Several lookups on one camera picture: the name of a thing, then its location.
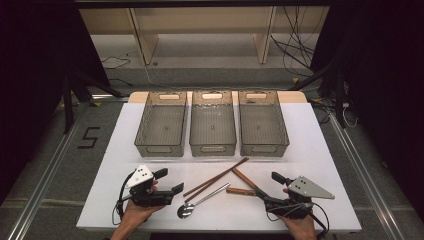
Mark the white table cover sheet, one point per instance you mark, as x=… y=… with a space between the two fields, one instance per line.
x=316 y=150

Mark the brown wooden chopstick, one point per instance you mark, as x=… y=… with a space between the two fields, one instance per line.
x=216 y=176
x=206 y=187

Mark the silver metal spoon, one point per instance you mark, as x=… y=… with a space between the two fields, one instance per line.
x=185 y=210

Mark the dark curtain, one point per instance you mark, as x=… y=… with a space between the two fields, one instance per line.
x=393 y=83
x=30 y=66

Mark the person's left hand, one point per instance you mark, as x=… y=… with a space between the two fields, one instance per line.
x=136 y=215

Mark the black metal stand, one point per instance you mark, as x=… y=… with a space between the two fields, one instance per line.
x=339 y=96
x=68 y=106

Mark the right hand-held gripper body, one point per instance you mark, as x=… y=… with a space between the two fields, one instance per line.
x=308 y=190

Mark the light wooden shelf unit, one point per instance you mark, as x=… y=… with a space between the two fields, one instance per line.
x=143 y=40

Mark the silver metal floor rail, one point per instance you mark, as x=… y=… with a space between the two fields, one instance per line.
x=43 y=186
x=366 y=180

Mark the smoky clear plastic bin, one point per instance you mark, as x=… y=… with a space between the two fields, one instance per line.
x=261 y=128
x=212 y=128
x=163 y=128

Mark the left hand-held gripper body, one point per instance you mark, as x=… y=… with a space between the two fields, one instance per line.
x=153 y=197

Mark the person's right hand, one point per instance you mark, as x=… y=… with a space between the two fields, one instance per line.
x=301 y=225

